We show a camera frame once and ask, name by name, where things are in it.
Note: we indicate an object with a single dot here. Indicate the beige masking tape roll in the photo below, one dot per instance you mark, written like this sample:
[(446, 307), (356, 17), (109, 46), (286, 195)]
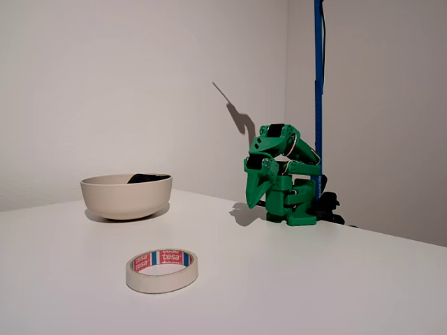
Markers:
[(159, 281)]

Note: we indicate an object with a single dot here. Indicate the blue vertical pole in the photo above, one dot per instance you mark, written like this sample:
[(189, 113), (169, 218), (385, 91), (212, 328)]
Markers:
[(318, 70)]

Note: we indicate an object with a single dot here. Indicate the black flat object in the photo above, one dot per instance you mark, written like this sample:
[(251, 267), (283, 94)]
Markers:
[(141, 178)]

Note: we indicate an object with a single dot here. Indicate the beige bowl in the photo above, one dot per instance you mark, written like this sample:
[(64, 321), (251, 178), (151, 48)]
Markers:
[(122, 199)]

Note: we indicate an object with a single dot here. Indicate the small black clamp piece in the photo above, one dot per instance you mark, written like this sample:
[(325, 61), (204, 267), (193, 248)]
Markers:
[(262, 203)]

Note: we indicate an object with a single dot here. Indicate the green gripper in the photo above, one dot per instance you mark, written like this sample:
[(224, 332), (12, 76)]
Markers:
[(255, 178)]

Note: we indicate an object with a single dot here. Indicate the black table clamp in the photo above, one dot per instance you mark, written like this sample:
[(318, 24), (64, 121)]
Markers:
[(330, 206)]

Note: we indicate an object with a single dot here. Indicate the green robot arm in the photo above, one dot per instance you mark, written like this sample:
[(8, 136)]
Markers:
[(279, 204)]

